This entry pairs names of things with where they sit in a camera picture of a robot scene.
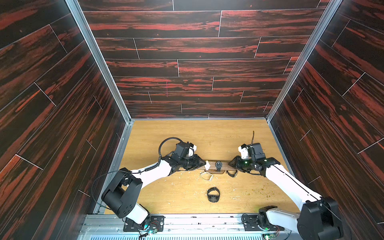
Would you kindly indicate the black watch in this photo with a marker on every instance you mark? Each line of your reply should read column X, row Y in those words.
column 218, row 166
column 232, row 174
column 213, row 194

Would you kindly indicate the black watch by stand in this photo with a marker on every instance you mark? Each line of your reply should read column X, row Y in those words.
column 232, row 174

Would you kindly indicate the dark wooden watch stand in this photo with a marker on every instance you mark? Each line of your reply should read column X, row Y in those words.
column 226, row 167

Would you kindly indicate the white watch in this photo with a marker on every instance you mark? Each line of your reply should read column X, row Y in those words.
column 206, row 176
column 207, row 166

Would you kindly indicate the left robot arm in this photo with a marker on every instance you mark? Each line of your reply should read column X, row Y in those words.
column 122, row 193

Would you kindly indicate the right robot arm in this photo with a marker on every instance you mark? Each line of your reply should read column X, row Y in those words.
column 318, row 218

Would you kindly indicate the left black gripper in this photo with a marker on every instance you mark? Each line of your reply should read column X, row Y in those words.
column 196, row 162

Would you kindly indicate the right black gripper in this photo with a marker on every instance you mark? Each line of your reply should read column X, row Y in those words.
column 244, row 163

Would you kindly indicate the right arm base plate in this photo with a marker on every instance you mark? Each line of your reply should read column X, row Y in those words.
column 253, row 222

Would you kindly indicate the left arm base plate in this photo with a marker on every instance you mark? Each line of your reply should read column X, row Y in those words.
column 152, row 224

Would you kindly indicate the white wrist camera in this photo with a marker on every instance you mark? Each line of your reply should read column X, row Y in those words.
column 192, row 149
column 243, row 149

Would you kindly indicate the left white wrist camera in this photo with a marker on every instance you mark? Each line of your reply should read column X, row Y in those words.
column 192, row 149

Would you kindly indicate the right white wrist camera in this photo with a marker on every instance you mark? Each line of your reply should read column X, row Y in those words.
column 243, row 149

